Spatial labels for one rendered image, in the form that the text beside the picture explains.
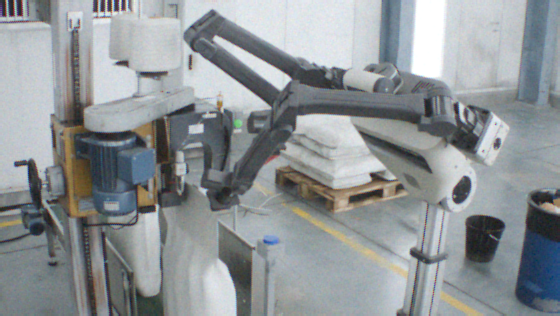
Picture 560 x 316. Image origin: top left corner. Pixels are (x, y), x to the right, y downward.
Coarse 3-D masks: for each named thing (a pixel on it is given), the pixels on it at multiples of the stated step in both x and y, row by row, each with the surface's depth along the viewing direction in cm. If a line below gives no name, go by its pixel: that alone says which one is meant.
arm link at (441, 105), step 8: (440, 96) 147; (424, 104) 150; (432, 104) 147; (440, 104) 146; (448, 104) 146; (456, 104) 149; (432, 112) 146; (440, 112) 145; (448, 112) 145; (456, 112) 151; (464, 112) 149; (456, 120) 146; (464, 120) 148
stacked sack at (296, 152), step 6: (288, 144) 531; (294, 144) 530; (300, 144) 531; (282, 150) 533; (288, 150) 528; (294, 150) 523; (300, 150) 519; (306, 150) 518; (288, 156) 527; (294, 156) 520; (300, 156) 515; (306, 156) 511; (294, 162) 523; (300, 162) 515
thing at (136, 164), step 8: (120, 152) 181; (128, 152) 181; (136, 152) 181; (144, 152) 181; (152, 152) 184; (120, 160) 180; (128, 160) 178; (136, 160) 179; (144, 160) 182; (152, 160) 185; (120, 168) 181; (128, 168) 179; (136, 168) 179; (144, 168) 182; (152, 168) 186; (120, 176) 182; (128, 176) 180; (136, 176) 180; (144, 176) 183; (152, 176) 186; (136, 184) 185
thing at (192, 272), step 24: (192, 192) 220; (168, 216) 244; (192, 216) 223; (216, 216) 206; (168, 240) 234; (192, 240) 225; (216, 240) 209; (168, 264) 230; (192, 264) 216; (216, 264) 212; (168, 288) 232; (192, 288) 213; (216, 288) 212; (168, 312) 235; (192, 312) 215; (216, 312) 213
